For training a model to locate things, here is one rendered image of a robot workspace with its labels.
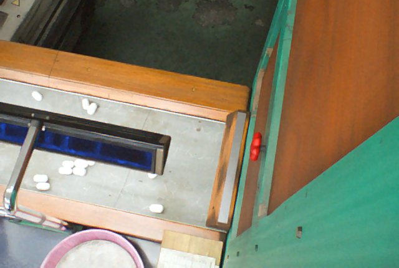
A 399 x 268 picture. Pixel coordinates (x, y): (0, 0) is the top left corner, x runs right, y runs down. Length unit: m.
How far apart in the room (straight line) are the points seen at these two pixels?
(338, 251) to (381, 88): 0.09
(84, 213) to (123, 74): 0.41
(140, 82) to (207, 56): 0.96
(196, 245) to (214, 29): 1.39
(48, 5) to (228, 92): 1.02
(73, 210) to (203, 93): 0.47
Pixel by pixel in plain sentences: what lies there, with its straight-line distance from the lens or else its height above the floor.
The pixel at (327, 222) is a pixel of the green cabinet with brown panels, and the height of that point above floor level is 1.57.
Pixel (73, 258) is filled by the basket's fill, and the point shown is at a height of 0.73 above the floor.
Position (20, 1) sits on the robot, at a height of 0.47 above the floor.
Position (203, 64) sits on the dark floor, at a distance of 2.05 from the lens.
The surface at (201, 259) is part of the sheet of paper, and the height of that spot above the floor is 0.78.
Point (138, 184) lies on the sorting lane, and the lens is 1.08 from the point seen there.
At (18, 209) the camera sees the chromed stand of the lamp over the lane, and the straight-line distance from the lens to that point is 0.77.
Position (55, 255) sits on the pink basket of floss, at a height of 0.75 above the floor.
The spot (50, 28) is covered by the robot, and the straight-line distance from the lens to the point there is 1.86.
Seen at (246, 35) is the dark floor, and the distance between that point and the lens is 2.16.
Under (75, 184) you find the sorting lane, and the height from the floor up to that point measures 0.74.
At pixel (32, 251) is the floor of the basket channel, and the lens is 1.20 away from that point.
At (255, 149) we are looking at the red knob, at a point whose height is 1.26.
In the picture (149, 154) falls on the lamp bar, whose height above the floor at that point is 1.09.
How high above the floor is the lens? 1.79
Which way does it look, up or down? 69 degrees down
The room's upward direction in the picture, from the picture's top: 2 degrees clockwise
